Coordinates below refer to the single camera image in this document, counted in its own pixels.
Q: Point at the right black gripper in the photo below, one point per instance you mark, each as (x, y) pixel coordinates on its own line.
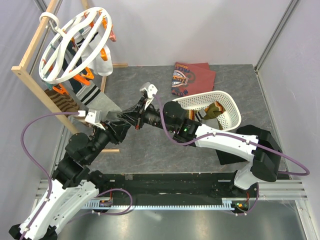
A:
(135, 115)

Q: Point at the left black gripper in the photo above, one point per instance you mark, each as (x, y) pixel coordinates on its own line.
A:
(117, 130)

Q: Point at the olive striped sock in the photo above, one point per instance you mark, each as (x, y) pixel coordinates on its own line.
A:
(213, 110)
(190, 114)

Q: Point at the brown striped sock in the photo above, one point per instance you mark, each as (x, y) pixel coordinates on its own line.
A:
(64, 102)

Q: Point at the grey sock black stripes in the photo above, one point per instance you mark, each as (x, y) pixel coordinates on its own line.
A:
(200, 115)

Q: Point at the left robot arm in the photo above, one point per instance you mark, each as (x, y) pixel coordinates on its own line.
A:
(72, 184)

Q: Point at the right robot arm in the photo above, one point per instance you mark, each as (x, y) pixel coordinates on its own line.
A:
(260, 152)

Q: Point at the white round sock hanger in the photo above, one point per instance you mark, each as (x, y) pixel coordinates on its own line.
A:
(61, 60)

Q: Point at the red printed t-shirt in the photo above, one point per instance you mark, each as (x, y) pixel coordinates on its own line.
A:
(192, 78)

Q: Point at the white sock black stripes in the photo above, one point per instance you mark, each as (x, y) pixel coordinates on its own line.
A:
(98, 65)

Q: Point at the pink clothes clip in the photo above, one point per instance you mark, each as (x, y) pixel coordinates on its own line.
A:
(112, 36)

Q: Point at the white perforated plastic basket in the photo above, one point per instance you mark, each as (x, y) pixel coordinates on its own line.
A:
(230, 119)

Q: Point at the black folded garment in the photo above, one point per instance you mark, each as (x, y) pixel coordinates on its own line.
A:
(265, 138)

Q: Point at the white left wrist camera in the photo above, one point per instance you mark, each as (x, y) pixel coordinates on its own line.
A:
(92, 117)

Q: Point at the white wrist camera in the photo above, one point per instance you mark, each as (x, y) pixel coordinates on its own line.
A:
(148, 90)
(92, 117)

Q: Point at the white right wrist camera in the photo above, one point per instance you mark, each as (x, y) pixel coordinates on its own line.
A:
(148, 90)

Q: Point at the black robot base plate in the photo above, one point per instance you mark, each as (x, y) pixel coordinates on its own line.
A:
(173, 189)

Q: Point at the slotted cable duct rail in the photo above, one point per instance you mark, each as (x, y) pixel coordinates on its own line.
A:
(99, 205)

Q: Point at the wooden drying rack frame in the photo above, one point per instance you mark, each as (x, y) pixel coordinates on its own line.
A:
(26, 70)

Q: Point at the aluminium frame rail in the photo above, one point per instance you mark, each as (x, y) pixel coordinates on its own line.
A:
(282, 190)

